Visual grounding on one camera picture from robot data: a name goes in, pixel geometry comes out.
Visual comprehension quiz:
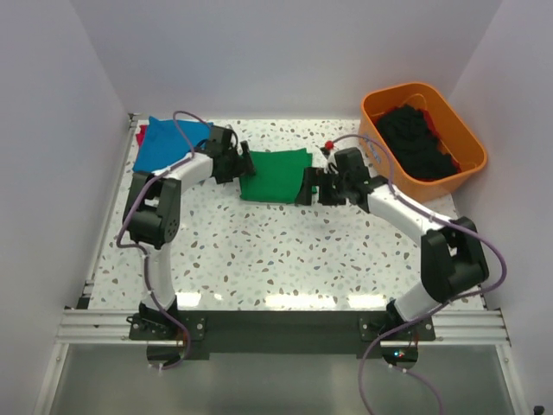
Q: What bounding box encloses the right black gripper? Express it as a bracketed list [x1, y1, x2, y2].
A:
[295, 166, 350, 206]

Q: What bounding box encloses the green t shirt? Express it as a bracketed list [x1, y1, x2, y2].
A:
[239, 148, 313, 204]

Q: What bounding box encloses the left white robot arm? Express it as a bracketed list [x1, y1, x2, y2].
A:
[117, 125, 256, 339]

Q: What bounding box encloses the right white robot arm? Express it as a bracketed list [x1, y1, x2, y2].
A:
[296, 148, 489, 340]

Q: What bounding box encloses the folded blue t shirt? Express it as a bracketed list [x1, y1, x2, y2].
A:
[143, 117, 213, 172]

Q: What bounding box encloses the folded red t shirt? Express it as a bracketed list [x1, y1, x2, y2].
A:
[132, 124, 150, 172]

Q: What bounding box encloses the black t shirt in basket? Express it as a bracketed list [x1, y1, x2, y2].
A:
[376, 105, 457, 182]

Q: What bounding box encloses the orange plastic basket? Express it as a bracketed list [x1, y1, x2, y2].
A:
[359, 82, 487, 202]

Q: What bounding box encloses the red garment in basket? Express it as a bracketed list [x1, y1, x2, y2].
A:
[422, 110, 461, 173]

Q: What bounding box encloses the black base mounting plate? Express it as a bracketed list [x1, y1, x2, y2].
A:
[128, 310, 436, 361]

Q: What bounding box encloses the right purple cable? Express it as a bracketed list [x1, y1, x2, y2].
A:
[323, 133, 507, 415]

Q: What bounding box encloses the aluminium frame rail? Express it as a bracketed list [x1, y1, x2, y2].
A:
[55, 310, 511, 346]

